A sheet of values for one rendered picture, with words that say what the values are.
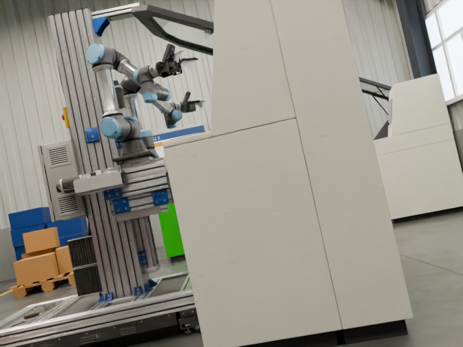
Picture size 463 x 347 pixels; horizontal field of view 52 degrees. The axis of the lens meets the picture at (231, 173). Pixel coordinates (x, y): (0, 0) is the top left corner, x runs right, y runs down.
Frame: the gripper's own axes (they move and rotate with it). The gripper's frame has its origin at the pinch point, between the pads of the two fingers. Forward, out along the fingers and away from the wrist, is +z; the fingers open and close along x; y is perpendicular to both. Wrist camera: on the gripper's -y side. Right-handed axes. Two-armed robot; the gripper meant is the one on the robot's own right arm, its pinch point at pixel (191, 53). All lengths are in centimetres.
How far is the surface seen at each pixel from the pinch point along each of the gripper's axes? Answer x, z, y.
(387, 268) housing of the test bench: 5, 76, 120
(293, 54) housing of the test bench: 23, 59, 28
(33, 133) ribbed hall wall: -461, -623, -193
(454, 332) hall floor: -2, 95, 147
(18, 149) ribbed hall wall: -450, -655, -167
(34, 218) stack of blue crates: -406, -577, -13
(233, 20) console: 31, 39, 9
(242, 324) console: 21, 17, 134
